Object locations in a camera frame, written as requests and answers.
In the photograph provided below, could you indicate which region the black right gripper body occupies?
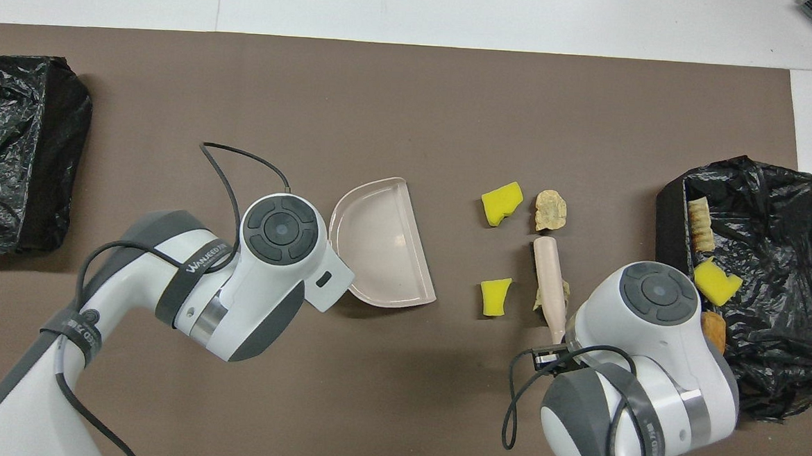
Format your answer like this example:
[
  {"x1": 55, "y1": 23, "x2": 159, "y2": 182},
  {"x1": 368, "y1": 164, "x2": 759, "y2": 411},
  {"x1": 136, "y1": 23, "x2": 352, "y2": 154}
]
[{"x1": 529, "y1": 337, "x2": 583, "y2": 374}]

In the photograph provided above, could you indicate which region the jagged pale bread piece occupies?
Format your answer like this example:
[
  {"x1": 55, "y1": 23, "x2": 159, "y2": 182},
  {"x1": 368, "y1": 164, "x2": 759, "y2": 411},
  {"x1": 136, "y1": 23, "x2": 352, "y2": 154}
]
[{"x1": 532, "y1": 276, "x2": 573, "y2": 314}]

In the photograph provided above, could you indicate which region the beige hand brush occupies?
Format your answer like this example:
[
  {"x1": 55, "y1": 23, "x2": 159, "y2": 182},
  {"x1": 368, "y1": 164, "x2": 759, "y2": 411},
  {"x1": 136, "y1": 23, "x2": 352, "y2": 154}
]
[{"x1": 527, "y1": 235, "x2": 575, "y2": 346}]

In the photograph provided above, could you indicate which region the small yellow sponge piece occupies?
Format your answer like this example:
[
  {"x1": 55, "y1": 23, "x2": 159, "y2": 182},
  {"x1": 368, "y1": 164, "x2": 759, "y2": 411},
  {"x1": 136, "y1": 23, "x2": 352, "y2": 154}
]
[{"x1": 478, "y1": 276, "x2": 513, "y2": 319}]

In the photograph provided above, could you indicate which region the oval pale bread piece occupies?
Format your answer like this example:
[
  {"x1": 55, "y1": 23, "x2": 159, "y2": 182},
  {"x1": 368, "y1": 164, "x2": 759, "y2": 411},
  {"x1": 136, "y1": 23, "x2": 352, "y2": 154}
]
[{"x1": 534, "y1": 189, "x2": 568, "y2": 234}]

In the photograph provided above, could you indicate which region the brown oval bread roll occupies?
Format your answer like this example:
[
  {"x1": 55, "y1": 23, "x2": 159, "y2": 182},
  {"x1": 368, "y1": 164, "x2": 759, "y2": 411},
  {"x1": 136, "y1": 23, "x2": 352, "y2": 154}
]
[{"x1": 698, "y1": 311, "x2": 729, "y2": 355}]

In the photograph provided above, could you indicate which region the wedge yellow sponge piece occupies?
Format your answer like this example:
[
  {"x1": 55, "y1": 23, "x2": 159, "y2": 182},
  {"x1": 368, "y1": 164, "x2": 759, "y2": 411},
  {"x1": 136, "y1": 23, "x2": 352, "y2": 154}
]
[{"x1": 480, "y1": 180, "x2": 525, "y2": 229}]

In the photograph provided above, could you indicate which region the L-shaped yellow sponge piece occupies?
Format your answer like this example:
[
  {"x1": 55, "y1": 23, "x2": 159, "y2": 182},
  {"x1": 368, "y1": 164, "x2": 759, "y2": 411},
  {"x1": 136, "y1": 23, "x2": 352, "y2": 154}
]
[{"x1": 692, "y1": 257, "x2": 745, "y2": 308}]

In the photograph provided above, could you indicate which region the orange striped bread roll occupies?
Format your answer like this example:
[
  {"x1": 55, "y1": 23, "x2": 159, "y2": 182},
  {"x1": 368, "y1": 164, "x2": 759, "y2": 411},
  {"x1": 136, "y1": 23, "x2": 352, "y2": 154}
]
[{"x1": 686, "y1": 196, "x2": 719, "y2": 254}]

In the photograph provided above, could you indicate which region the beige plastic dustpan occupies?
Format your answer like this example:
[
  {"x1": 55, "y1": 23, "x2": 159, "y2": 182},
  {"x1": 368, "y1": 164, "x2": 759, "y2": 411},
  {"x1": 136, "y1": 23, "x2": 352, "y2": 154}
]
[{"x1": 325, "y1": 174, "x2": 444, "y2": 311}]

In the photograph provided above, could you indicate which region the black bag lined bin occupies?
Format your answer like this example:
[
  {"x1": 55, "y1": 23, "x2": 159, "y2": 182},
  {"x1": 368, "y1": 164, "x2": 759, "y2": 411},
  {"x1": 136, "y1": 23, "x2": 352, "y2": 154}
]
[
  {"x1": 644, "y1": 151, "x2": 812, "y2": 425},
  {"x1": 0, "y1": 54, "x2": 96, "y2": 260}
]

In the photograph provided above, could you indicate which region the brown table mat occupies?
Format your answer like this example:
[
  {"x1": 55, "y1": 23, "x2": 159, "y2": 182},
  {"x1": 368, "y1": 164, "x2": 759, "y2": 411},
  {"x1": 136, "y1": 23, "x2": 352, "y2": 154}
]
[{"x1": 0, "y1": 21, "x2": 812, "y2": 456}]

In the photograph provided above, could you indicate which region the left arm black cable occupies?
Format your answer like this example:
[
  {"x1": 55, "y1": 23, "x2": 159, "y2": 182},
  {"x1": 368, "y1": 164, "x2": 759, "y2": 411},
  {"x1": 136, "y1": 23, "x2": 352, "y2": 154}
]
[{"x1": 52, "y1": 135, "x2": 296, "y2": 456}]

